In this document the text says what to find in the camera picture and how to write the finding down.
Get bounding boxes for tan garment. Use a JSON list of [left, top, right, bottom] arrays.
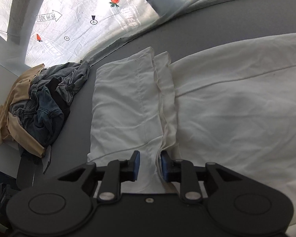
[[0, 64, 45, 158]]

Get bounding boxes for grey shirt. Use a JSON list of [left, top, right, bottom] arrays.
[[30, 61, 90, 106]]

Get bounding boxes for carrot print curtain sheet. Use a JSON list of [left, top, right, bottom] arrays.
[[0, 0, 226, 69]]

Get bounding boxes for dark denim jeans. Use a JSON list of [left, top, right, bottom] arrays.
[[13, 78, 70, 148]]

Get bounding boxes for grey cloth piece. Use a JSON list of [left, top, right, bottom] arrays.
[[41, 146, 52, 174]]

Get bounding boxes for white trousers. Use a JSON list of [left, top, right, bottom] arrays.
[[88, 33, 296, 236]]

